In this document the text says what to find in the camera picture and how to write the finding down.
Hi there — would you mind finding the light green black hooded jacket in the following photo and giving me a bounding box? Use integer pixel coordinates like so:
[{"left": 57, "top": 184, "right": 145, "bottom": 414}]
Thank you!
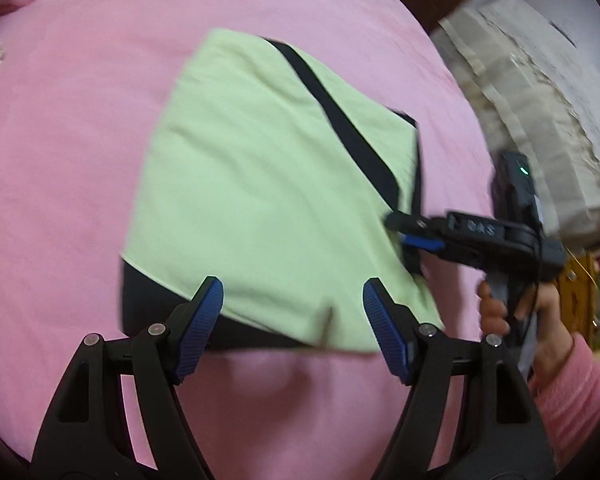
[{"left": 121, "top": 29, "right": 441, "bottom": 353}]

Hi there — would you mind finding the pink sleeved forearm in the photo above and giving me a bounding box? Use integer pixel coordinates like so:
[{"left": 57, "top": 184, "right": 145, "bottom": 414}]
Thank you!
[{"left": 529, "top": 333, "right": 600, "bottom": 469}]

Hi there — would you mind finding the person's right hand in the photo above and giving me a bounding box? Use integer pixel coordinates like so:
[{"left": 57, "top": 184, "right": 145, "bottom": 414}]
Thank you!
[{"left": 477, "top": 278, "right": 577, "bottom": 394}]

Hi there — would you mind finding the beige ruffled bedding pile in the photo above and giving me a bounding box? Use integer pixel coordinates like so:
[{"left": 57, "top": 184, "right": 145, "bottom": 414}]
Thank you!
[{"left": 431, "top": 0, "right": 600, "bottom": 246}]

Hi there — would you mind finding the pink bed blanket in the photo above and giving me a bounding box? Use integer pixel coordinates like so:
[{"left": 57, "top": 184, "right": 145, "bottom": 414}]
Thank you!
[{"left": 0, "top": 0, "right": 491, "bottom": 479}]

